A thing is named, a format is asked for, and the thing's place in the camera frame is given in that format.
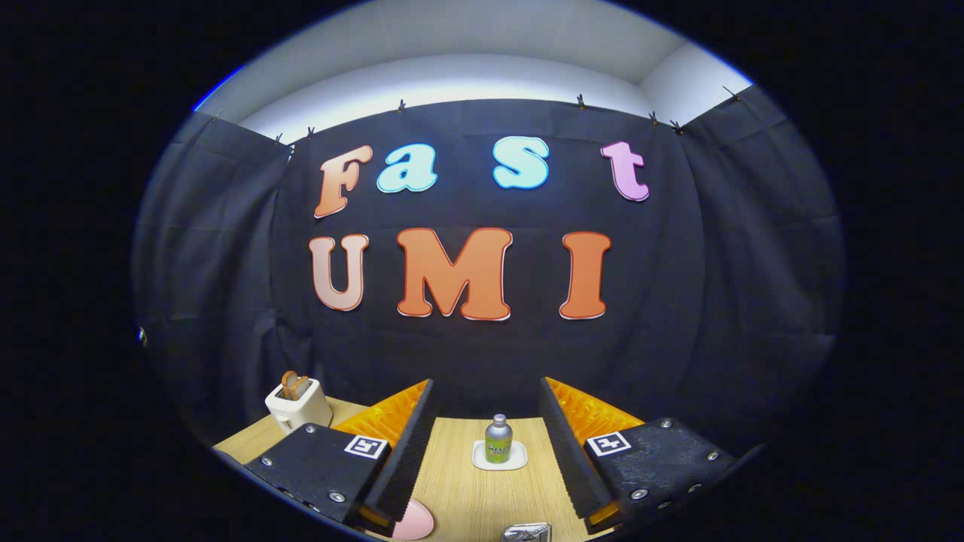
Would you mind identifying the cream white toaster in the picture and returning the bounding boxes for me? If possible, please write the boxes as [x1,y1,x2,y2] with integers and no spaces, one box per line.
[265,376,334,434]

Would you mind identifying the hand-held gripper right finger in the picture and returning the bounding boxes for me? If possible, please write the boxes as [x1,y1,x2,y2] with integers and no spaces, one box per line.
[538,376,739,535]

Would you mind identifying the small white square plate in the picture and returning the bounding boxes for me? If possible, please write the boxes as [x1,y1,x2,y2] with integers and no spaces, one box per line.
[472,440,528,472]

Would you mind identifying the green soda bottle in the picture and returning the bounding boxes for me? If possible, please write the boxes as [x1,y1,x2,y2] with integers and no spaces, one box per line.
[484,413,514,464]

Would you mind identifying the pink round plate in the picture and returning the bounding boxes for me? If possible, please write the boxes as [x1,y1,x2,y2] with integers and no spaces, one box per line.
[392,497,435,541]

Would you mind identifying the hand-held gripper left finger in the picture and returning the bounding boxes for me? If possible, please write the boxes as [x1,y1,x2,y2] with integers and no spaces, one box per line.
[245,379,436,537]

